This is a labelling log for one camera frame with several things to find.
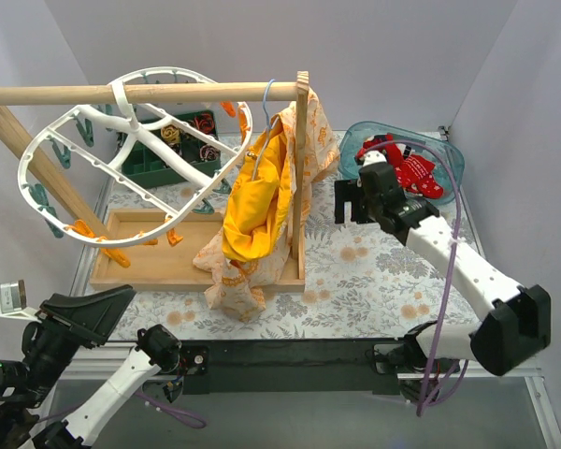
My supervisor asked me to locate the white clip sock hanger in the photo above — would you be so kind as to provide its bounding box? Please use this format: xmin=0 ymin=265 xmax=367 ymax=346
xmin=17 ymin=66 xmax=252 ymax=268

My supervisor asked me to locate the red christmas sock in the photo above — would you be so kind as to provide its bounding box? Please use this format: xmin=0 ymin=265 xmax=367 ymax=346
xmin=396 ymin=154 xmax=435 ymax=189
xmin=354 ymin=134 xmax=411 ymax=167
xmin=405 ymin=174 xmax=444 ymax=199

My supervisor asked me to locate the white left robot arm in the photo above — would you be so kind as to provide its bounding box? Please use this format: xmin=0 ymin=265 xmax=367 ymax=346
xmin=0 ymin=285 xmax=181 ymax=448

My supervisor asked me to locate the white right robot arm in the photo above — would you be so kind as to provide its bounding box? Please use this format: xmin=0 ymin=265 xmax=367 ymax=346
xmin=334 ymin=162 xmax=552 ymax=376

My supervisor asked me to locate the wooden clothes rack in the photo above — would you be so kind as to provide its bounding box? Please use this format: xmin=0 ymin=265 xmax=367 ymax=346
xmin=0 ymin=72 xmax=309 ymax=291

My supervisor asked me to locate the white orange patterned cloth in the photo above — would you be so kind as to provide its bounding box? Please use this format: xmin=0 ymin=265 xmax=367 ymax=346
xmin=192 ymin=86 xmax=341 ymax=323

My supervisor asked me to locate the green compartment organizer box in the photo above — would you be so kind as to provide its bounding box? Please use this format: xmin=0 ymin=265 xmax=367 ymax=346
xmin=114 ymin=106 xmax=223 ymax=189

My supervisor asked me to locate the yellow garment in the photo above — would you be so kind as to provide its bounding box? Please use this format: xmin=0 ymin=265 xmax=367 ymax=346
xmin=222 ymin=115 xmax=294 ymax=263

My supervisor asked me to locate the teal transparent plastic bin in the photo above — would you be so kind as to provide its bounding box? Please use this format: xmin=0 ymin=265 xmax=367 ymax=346
xmin=338 ymin=121 xmax=465 ymax=206

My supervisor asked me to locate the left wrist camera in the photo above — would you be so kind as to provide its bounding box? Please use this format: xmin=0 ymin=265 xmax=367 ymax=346
xmin=0 ymin=280 xmax=38 ymax=322

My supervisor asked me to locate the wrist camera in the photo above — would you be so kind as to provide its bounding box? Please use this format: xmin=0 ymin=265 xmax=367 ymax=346
xmin=0 ymin=280 xmax=38 ymax=322
xmin=359 ymin=150 xmax=389 ymax=173

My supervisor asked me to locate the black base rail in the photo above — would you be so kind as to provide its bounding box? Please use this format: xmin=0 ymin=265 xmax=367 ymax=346
xmin=155 ymin=338 xmax=424 ymax=399

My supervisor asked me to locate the blue wire hanger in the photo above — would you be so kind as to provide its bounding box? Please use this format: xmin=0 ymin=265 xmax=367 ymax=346
xmin=252 ymin=79 xmax=278 ymax=181

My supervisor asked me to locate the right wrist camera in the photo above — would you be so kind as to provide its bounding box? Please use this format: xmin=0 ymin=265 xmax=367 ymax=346
xmin=359 ymin=150 xmax=389 ymax=173

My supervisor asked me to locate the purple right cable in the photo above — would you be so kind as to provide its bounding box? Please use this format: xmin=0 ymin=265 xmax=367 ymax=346
xmin=364 ymin=138 xmax=468 ymax=417

